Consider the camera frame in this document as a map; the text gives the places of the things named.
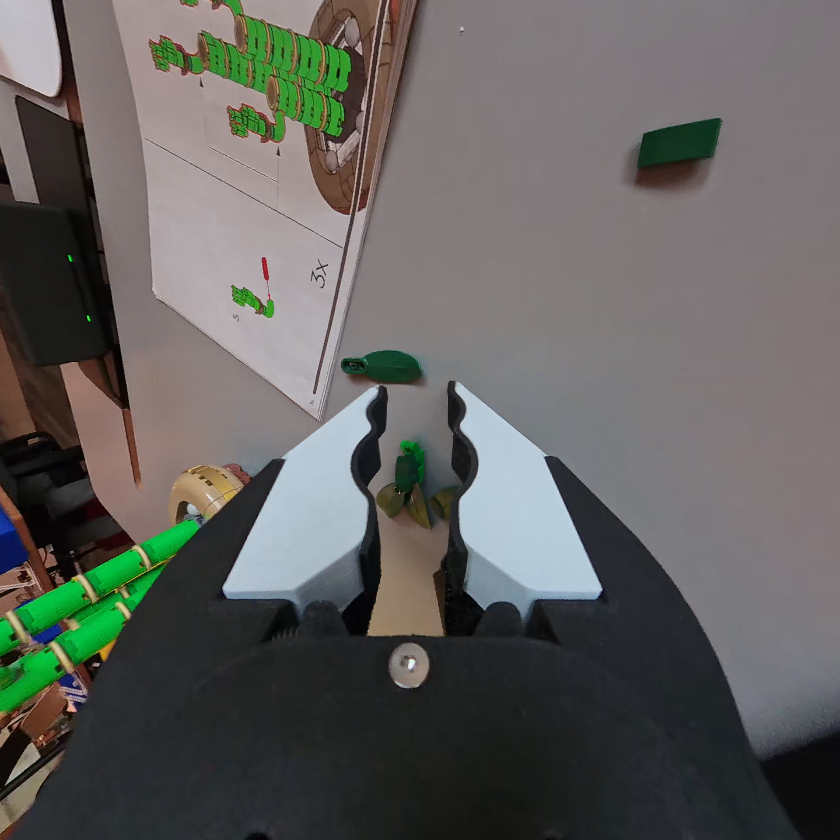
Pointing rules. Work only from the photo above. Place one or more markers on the black device with green lights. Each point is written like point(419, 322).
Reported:
point(46, 289)

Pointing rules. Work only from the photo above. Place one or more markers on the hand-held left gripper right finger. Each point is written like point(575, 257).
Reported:
point(525, 525)

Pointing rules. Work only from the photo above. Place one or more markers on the dark green toy leaf piece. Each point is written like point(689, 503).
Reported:
point(390, 366)

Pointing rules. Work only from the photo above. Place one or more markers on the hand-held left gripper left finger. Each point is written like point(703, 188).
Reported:
point(308, 525)

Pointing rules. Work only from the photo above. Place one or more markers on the olive green leaf cluster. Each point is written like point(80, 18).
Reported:
point(407, 472)

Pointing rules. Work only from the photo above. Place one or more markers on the building instruction booklet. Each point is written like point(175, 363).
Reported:
point(229, 229)

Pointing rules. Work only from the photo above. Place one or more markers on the white folding stand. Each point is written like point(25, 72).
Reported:
point(26, 39)

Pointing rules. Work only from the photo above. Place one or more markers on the toy bamboo plant model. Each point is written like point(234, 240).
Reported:
point(98, 577)

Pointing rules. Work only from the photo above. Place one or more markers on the dark green flat tile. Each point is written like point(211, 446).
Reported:
point(679, 142)

